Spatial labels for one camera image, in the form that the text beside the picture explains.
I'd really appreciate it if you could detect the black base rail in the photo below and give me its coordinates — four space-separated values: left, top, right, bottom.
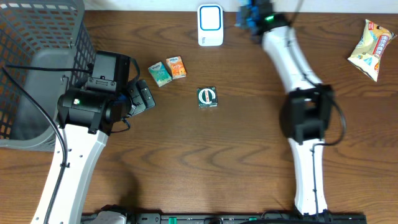
79 205 368 224

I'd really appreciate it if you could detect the green Kleenex tissue pack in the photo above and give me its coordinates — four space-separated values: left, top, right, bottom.
148 62 172 87

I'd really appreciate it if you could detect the yellow snack chip bag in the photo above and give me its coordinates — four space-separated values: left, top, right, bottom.
348 19 397 82

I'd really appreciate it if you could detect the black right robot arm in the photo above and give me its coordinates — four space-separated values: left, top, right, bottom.
237 1 333 218

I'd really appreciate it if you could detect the grey plastic mesh basket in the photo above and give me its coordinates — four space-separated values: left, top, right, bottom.
1 0 96 151

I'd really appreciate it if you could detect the orange Kleenex tissue pack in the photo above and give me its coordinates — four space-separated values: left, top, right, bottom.
166 56 187 80

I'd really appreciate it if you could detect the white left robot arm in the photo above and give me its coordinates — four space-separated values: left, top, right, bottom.
32 51 155 223

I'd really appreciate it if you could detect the dark green Zam-Buk tin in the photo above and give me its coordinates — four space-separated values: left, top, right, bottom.
197 86 218 108

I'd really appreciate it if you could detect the white barcode scanner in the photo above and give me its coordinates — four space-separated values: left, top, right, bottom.
197 4 224 47

